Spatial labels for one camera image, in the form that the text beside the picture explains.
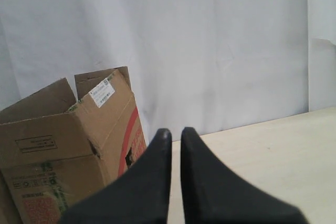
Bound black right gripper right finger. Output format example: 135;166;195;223
181;127;308;223

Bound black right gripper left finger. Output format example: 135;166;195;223
59;129;172;223

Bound tall cardboard box with flaps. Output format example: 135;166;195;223
1;67;146;223

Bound white backdrop cloth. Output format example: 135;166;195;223
1;0;335;138

